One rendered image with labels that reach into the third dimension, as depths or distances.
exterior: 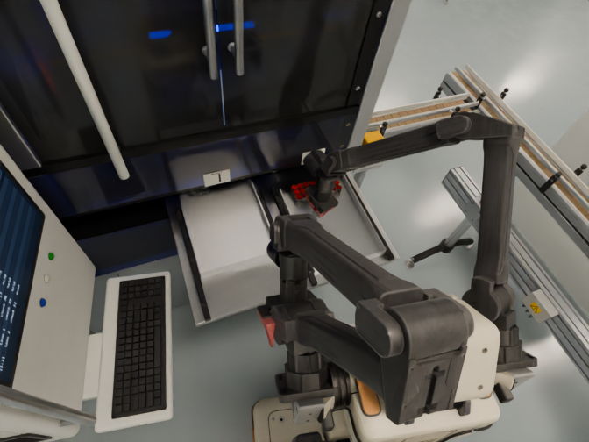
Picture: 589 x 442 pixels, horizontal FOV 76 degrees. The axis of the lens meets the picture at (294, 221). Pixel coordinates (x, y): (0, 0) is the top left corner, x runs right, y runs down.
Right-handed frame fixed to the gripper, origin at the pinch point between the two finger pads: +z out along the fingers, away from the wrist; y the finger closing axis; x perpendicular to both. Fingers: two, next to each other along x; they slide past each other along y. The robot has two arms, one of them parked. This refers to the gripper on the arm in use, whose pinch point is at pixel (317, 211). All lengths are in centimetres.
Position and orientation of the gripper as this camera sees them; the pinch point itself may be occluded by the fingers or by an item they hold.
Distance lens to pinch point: 129.8
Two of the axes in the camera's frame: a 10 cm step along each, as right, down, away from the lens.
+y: -5.7, -7.2, 4.0
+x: -8.2, 4.3, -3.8
